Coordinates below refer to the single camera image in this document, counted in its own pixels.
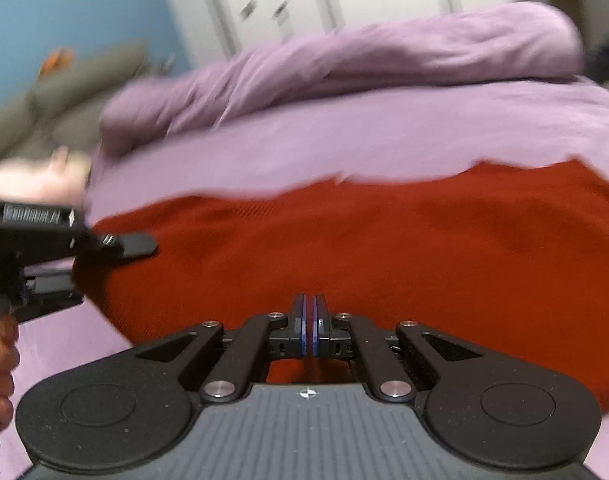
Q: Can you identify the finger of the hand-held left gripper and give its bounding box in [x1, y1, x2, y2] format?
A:
[84, 232, 158, 262]
[13, 269, 86, 325]

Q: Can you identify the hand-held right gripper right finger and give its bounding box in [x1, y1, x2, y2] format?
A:
[313, 294, 485, 405]

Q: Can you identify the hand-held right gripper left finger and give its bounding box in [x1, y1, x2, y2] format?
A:
[134, 294, 313, 405]

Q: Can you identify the red knitted cardigan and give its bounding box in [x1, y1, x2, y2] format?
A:
[83, 159, 609, 416]

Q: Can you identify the pink plush toy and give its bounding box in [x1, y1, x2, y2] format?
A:
[0, 146, 92, 202]

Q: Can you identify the purple duvet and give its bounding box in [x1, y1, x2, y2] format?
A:
[99, 1, 586, 157]

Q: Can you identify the black cloth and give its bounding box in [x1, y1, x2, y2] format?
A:
[583, 22, 609, 93]

